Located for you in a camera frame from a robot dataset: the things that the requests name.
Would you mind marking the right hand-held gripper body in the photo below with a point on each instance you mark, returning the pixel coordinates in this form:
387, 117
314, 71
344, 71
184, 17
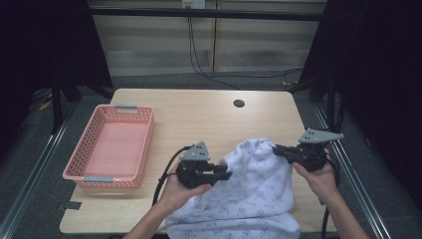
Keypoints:
310, 156

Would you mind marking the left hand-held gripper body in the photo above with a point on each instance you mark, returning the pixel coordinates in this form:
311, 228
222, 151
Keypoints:
194, 174

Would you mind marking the pale lavender patterned towel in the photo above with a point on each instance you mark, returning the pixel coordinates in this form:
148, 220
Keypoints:
252, 195

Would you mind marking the pink perforated plastic basket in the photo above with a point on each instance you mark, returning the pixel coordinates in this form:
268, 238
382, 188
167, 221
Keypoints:
112, 149

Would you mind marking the person's right hand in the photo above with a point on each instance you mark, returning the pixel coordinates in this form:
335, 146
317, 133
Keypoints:
318, 182

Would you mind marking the person's left hand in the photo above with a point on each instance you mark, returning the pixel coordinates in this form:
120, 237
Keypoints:
175, 195

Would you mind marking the round black table grommet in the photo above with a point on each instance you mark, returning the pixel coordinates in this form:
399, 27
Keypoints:
239, 103

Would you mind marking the black curtain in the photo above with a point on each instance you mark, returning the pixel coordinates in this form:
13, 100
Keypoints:
40, 43
381, 66

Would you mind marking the black tape piece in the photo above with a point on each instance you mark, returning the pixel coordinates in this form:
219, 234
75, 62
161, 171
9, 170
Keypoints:
71, 205

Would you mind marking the black metal stand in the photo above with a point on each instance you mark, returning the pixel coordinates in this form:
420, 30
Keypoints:
57, 106

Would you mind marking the black horizontal metal bar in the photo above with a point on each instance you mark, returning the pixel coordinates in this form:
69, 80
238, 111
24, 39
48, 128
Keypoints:
205, 14

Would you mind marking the yellow floor object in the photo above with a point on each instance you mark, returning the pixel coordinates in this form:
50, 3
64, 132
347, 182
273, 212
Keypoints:
44, 105

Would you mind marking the metal floor rail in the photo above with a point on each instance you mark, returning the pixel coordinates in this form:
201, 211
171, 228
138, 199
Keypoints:
358, 186
36, 162

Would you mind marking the white wall power outlet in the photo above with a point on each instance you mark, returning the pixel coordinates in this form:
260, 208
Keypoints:
193, 3

